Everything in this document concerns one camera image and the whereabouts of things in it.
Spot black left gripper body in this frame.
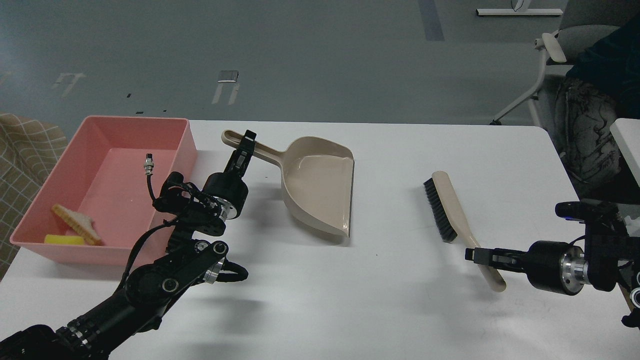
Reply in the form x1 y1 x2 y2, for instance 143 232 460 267
202 172 249 220

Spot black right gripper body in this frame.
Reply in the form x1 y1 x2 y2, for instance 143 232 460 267
525 241 591 296

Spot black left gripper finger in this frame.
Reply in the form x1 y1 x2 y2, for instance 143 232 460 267
224 146 246 177
238 130 257 171

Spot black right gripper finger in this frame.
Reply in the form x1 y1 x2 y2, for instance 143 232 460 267
464 247 526 261
467 256 526 273

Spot beige hand brush black bristles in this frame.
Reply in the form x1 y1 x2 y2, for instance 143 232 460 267
423 170 507 293

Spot beige plastic dustpan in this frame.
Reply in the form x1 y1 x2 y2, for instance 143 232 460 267
253 136 355 239

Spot yellow green sponge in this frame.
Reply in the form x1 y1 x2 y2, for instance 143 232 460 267
43 234 87 246

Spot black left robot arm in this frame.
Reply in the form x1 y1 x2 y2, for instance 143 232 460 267
1 130 256 360

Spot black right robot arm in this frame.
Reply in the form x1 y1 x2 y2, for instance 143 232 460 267
465 202 640 328

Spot pink plastic bin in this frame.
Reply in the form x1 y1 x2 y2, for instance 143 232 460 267
10 115 198 266

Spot white side table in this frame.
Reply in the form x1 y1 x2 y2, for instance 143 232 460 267
610 118 640 185

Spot person in dark clothes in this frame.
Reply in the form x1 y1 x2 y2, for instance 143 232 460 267
554 14 640 202

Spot beige checked cloth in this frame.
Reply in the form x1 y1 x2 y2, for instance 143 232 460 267
0 112 67 277

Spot white office chair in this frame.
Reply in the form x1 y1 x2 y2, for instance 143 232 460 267
490 0 640 126

